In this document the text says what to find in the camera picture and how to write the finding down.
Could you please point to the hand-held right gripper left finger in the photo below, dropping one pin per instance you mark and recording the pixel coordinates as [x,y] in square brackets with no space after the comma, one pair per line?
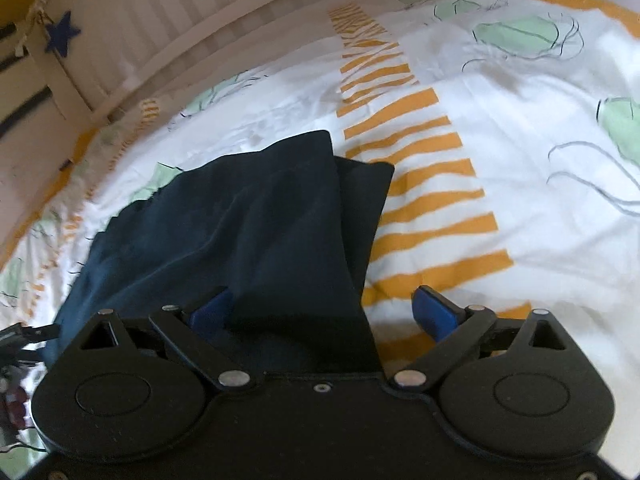
[210,311]

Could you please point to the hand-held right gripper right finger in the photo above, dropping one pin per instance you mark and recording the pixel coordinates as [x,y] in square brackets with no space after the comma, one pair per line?
[431,310]

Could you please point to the dark navy hooded zip jacket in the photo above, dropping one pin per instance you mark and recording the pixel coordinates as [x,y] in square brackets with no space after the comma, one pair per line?
[250,220]

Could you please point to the white printed duvet orange stripes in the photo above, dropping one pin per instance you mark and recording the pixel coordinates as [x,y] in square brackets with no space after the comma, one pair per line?
[500,160]

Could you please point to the white drawer cabinet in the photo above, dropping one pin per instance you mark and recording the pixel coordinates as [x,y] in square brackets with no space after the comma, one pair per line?
[25,125]

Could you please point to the white wooden slatted bed headboard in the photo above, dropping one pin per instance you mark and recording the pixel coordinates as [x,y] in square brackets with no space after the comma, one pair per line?
[165,15]

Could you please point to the blue star sticker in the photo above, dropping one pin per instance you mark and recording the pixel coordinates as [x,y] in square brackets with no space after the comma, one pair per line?
[61,32]

